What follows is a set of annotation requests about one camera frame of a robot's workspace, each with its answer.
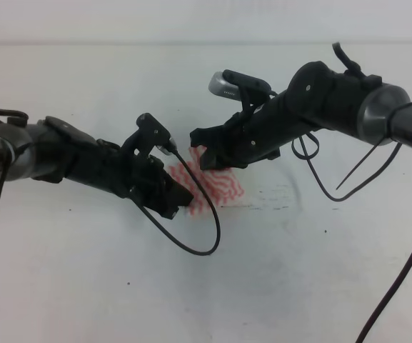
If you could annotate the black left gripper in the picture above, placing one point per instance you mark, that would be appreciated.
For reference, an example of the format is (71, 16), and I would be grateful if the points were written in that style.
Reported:
(106, 166)

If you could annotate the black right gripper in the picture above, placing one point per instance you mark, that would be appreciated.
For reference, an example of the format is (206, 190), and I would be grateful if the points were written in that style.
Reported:
(247, 137)

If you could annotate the pink white wavy striped towel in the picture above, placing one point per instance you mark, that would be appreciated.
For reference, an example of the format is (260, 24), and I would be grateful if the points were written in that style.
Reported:
(222, 186)

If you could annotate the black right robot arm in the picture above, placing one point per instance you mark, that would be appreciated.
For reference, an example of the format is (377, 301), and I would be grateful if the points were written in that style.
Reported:
(352, 103)

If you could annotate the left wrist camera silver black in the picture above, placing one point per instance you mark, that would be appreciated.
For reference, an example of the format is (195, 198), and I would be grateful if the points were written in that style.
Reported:
(150, 134)

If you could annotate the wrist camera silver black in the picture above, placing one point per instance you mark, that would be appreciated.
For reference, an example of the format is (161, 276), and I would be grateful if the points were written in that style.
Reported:
(150, 134)
(240, 87)

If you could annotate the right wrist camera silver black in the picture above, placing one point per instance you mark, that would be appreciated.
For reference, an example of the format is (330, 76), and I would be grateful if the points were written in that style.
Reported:
(240, 87)

